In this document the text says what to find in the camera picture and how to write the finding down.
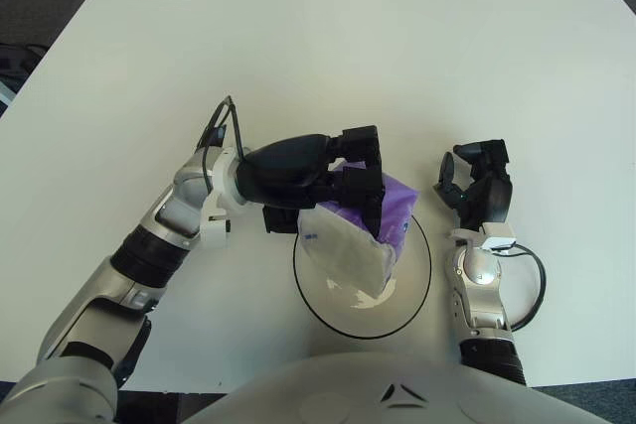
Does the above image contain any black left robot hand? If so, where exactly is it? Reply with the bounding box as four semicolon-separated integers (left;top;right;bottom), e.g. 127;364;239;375
234;123;388;237

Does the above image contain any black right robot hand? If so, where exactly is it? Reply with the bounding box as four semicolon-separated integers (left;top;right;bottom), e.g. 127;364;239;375
431;138;514;235

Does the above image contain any purple tissue paper pack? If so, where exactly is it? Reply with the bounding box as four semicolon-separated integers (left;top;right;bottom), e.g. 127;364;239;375
296;160;421;297

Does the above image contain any white plate with black rim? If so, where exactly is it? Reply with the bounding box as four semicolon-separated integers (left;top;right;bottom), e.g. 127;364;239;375
291;214;432;341

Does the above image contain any grey robot torso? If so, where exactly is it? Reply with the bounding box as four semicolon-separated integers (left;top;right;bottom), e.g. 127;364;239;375
183;352;636;424

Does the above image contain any black bag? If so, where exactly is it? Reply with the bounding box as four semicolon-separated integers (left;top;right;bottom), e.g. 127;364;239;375
0;44;49;92

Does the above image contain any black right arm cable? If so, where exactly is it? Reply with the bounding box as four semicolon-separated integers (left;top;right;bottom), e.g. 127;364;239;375
496;242;548;334

